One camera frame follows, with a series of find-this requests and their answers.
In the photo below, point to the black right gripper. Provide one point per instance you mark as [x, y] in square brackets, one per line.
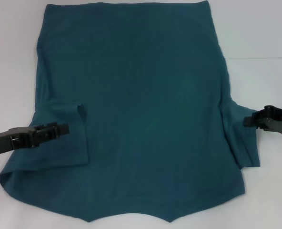
[279, 121]

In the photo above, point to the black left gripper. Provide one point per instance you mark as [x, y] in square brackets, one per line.
[7, 140]

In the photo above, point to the teal blue shirt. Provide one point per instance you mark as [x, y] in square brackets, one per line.
[136, 107]

